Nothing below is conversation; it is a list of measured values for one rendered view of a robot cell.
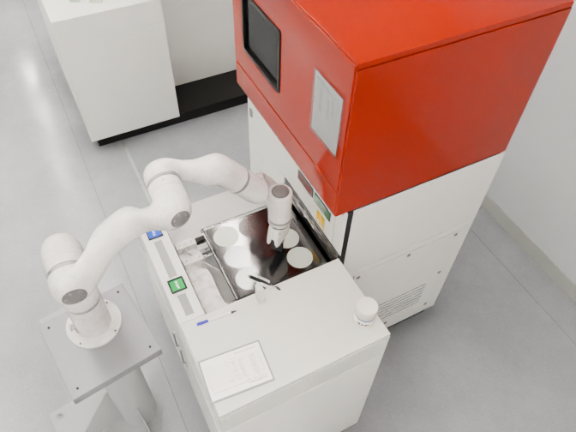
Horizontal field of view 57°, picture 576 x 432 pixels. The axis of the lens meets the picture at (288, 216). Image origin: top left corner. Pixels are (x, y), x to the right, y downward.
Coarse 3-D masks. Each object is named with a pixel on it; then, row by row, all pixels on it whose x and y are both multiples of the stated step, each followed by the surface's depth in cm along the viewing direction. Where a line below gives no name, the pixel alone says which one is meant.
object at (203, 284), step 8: (184, 256) 207; (200, 264) 205; (192, 272) 203; (200, 272) 203; (208, 272) 203; (192, 280) 200; (200, 280) 200; (208, 280) 200; (200, 288) 198; (208, 288) 198; (216, 288) 198; (200, 296) 196; (208, 296) 196; (216, 296) 196; (208, 304) 194; (216, 304) 194
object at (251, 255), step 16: (224, 224) 215; (240, 224) 216; (256, 224) 216; (240, 240) 210; (256, 240) 211; (304, 240) 211; (224, 256) 205; (240, 256) 205; (256, 256) 206; (272, 256) 206; (240, 272) 201; (256, 272) 201; (272, 272) 201; (288, 272) 201; (240, 288) 196
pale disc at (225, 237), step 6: (222, 228) 214; (228, 228) 214; (216, 234) 212; (222, 234) 212; (228, 234) 212; (234, 234) 212; (216, 240) 210; (222, 240) 210; (228, 240) 210; (234, 240) 210; (222, 246) 208; (228, 246) 208
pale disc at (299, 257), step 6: (288, 252) 207; (294, 252) 207; (300, 252) 207; (306, 252) 207; (288, 258) 205; (294, 258) 205; (300, 258) 206; (306, 258) 206; (312, 258) 206; (294, 264) 204; (300, 264) 204; (306, 264) 204
